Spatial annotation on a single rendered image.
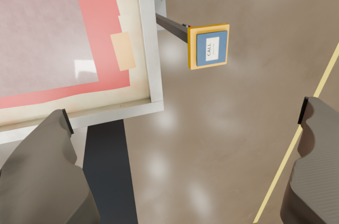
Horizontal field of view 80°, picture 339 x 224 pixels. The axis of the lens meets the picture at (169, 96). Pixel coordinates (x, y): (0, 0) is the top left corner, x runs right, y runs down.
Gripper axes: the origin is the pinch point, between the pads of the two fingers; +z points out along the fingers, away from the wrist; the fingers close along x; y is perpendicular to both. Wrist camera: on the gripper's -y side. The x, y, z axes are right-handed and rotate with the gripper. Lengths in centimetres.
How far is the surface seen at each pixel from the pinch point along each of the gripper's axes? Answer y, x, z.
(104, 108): 26, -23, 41
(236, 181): 226, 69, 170
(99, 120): 28, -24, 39
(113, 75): 16, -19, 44
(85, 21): 0.9, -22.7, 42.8
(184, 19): 18, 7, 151
